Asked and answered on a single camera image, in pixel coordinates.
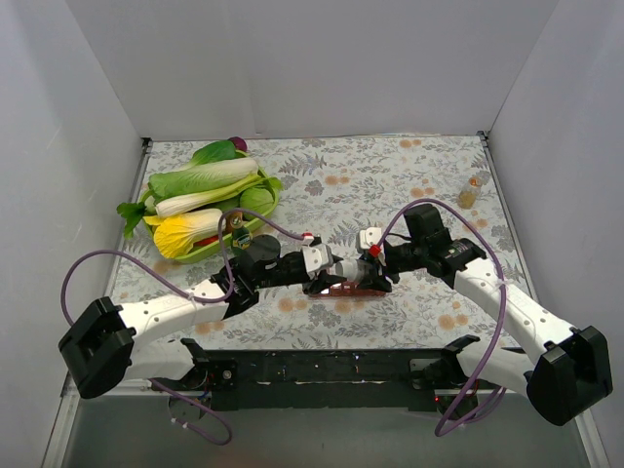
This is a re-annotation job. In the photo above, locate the white stem bok choy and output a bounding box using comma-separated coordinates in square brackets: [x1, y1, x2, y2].
[154, 175, 283, 217]

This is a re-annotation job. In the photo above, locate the yellow napa cabbage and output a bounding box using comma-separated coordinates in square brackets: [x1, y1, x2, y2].
[143, 209, 222, 258]

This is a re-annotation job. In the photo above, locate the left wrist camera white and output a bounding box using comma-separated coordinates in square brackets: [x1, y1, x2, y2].
[300, 232, 341, 279]

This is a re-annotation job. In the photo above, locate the purple onion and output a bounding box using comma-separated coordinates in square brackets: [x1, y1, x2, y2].
[229, 136, 248, 152]

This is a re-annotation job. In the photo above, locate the red weekly pill organizer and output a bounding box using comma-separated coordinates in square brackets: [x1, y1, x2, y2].
[308, 281, 386, 298]

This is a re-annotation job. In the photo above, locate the white blue pill bottle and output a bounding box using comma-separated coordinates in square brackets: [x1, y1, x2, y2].
[334, 258, 372, 284]

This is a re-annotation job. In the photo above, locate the floral tablecloth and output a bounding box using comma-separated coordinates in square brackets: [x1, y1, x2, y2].
[97, 135, 547, 351]

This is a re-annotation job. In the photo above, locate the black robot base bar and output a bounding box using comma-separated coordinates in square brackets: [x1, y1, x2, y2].
[150, 348, 503, 410]

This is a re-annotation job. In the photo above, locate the large green bok choy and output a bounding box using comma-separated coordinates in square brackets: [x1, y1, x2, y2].
[148, 158, 258, 200]

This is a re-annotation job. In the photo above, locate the green plastic basket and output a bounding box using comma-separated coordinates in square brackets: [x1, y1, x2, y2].
[138, 167, 281, 264]

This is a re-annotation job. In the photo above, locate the clear glass pill jar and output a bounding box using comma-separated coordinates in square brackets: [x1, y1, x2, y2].
[457, 176, 483, 210]

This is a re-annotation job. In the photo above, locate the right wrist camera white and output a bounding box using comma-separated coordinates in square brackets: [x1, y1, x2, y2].
[356, 226, 385, 259]

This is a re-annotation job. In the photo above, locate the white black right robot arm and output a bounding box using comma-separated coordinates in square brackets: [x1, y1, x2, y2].
[352, 204, 613, 426]

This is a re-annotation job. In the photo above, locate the green leafy top vegetable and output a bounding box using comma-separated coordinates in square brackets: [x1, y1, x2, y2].
[188, 140, 238, 167]

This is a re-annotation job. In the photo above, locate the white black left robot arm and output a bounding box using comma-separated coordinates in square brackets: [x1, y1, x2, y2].
[58, 235, 346, 399]

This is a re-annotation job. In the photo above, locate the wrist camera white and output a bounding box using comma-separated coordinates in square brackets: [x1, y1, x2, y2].
[356, 226, 385, 259]
[300, 232, 341, 279]

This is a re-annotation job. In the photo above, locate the green round cabbage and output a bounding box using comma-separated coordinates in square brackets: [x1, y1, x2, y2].
[239, 186, 277, 215]

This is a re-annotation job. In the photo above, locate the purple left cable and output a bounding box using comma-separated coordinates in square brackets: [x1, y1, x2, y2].
[58, 208, 313, 448]

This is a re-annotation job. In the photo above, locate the small green glass bottle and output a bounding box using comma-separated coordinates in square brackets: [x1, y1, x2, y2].
[228, 212, 253, 254]

